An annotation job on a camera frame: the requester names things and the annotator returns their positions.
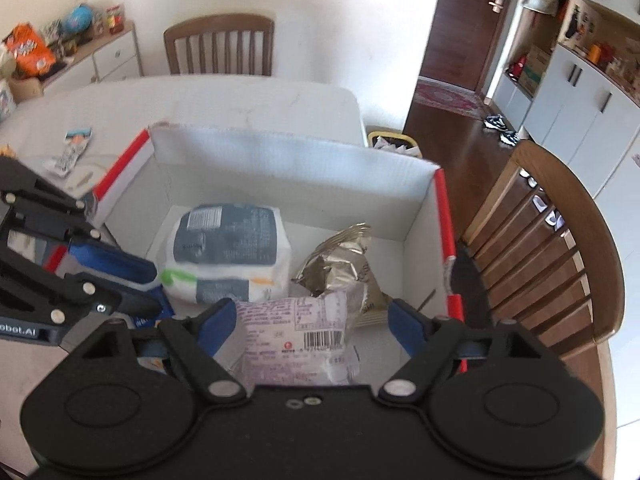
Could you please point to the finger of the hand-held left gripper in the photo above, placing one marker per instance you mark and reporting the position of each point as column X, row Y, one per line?
column 115, row 265
column 140, row 304

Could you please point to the gold snack packet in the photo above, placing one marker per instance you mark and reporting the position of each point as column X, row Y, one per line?
column 335, row 270

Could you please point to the red toy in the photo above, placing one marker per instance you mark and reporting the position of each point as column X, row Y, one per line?
column 517, row 66

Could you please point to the clear packet with barcode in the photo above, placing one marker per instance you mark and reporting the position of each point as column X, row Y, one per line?
column 290, row 340

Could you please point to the blue globe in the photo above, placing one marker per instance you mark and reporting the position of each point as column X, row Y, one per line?
column 78, row 18

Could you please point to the red patterned rug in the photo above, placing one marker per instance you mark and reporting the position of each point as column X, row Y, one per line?
column 447, row 97

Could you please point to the white chicken snack packet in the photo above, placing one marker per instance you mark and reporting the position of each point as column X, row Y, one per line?
column 72, row 152

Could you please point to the dark brown door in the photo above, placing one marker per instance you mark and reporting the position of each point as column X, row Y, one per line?
column 460, row 35

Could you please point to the white drawer cabinet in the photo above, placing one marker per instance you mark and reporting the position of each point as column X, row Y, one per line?
column 115, row 57

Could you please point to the white and wood wall cabinet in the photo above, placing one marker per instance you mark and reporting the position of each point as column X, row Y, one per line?
column 590, row 105

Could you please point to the orange bottle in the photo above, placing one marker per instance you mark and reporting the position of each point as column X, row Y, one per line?
column 593, row 53

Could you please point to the white cardboard box red edges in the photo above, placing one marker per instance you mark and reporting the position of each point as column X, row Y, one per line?
column 280, row 175

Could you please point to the wooden slat-back chair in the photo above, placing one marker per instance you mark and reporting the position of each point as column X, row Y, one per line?
column 595, row 240
column 220, row 25

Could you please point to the yellow rim trash bin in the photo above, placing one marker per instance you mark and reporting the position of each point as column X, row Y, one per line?
column 392, row 136

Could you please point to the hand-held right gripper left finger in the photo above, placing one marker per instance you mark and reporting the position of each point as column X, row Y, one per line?
column 220, row 322

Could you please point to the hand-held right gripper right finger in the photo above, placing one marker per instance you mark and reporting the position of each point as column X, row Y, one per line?
column 402, row 325

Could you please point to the black white sneaker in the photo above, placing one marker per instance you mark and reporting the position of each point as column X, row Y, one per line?
column 511, row 137
column 494, row 122

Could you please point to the white tissue pack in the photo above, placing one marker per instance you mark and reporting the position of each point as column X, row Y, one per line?
column 225, row 240

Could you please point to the white slipper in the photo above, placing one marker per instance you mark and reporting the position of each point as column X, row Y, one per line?
column 531, row 179
column 550, row 215

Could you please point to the brown cardboard carton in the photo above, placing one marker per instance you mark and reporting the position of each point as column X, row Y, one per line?
column 534, row 67

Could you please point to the orange snack bag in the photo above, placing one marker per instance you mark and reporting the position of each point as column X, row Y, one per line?
column 30, row 50

